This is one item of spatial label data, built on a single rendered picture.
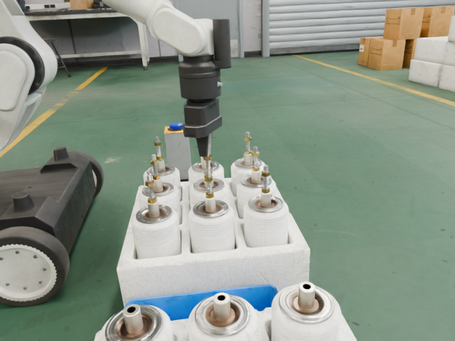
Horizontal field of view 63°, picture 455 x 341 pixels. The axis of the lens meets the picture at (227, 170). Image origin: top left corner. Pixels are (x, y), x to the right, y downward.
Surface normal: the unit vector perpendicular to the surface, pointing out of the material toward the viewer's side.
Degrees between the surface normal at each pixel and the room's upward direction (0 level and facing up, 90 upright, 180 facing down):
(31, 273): 90
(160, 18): 90
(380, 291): 0
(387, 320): 0
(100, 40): 90
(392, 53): 90
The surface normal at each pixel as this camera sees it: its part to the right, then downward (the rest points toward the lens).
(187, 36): -0.25, 0.39
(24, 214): -0.04, -0.92
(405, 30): 0.18, 0.38
